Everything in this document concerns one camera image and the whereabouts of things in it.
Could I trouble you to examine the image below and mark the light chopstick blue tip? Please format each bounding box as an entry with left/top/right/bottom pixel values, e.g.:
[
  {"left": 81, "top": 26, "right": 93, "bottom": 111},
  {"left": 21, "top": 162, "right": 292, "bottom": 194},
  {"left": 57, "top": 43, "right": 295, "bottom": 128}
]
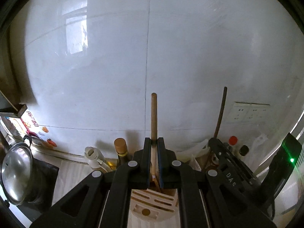
[{"left": 151, "top": 93, "right": 158, "bottom": 180}]

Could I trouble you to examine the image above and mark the middle wall socket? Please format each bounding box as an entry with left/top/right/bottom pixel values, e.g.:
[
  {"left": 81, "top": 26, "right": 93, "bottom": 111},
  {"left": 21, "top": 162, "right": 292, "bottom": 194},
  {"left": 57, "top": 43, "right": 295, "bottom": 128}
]
[{"left": 243, "top": 104, "right": 262, "bottom": 122}]

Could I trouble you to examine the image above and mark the left wall socket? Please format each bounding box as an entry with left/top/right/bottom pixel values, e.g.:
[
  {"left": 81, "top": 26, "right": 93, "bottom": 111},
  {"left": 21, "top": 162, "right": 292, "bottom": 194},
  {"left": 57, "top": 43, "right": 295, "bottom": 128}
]
[{"left": 227, "top": 102, "right": 251, "bottom": 123}]

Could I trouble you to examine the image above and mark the striped tablecloth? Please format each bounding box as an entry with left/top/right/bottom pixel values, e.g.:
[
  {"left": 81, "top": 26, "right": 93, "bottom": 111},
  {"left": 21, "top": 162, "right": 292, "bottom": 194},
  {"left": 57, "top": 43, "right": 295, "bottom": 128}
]
[{"left": 52, "top": 160, "right": 93, "bottom": 205}]

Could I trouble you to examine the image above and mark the pink utensil holder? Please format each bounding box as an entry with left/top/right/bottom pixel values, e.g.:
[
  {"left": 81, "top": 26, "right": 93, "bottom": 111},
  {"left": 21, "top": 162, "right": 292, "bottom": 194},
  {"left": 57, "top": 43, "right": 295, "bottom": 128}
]
[{"left": 127, "top": 189, "right": 180, "bottom": 227}]

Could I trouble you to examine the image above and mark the oil bottle with white cap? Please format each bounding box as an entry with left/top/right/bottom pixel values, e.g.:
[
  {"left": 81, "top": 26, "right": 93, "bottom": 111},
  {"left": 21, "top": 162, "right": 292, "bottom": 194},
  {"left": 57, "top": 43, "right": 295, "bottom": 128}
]
[{"left": 84, "top": 147, "right": 112, "bottom": 172}]

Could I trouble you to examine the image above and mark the black chopstick group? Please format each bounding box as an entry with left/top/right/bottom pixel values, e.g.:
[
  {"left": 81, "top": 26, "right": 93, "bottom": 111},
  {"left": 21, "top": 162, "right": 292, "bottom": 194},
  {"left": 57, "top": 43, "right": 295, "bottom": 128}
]
[{"left": 213, "top": 86, "right": 228, "bottom": 138}]

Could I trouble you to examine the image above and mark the wall socket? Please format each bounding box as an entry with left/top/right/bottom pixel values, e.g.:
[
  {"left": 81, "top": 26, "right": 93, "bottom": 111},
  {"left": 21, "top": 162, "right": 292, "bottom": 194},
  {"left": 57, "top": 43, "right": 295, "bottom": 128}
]
[
  {"left": 243, "top": 104, "right": 262, "bottom": 122},
  {"left": 227, "top": 102, "right": 251, "bottom": 123},
  {"left": 257, "top": 104, "right": 271, "bottom": 121}
]

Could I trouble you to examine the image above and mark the right wall socket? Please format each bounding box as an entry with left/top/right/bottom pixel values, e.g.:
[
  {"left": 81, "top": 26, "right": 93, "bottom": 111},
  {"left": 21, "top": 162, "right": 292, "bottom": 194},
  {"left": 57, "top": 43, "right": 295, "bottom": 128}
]
[{"left": 257, "top": 104, "right": 271, "bottom": 121}]

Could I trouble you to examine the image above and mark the soy sauce bottle red cap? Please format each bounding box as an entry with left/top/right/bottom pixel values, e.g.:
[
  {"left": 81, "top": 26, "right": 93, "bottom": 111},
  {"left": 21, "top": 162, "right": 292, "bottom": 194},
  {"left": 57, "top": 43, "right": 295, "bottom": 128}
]
[{"left": 224, "top": 135, "right": 238, "bottom": 152}]

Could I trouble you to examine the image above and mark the dark sauce bottle brown cap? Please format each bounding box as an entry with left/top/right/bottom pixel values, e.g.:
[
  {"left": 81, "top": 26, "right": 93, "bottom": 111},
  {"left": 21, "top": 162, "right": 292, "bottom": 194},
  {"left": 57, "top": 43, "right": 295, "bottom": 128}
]
[{"left": 114, "top": 138, "right": 130, "bottom": 168}]

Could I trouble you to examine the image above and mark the black induction cooker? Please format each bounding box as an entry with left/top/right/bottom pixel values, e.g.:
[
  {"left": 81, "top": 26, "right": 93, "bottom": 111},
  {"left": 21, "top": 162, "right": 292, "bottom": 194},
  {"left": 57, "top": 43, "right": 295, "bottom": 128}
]
[{"left": 18, "top": 159, "right": 59, "bottom": 220}]

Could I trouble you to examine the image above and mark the steel wok lid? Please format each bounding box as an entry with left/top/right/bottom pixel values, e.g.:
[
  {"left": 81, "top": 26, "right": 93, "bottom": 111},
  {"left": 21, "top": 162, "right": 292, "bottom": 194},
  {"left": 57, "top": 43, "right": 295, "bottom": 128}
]
[{"left": 1, "top": 142, "right": 33, "bottom": 205}]

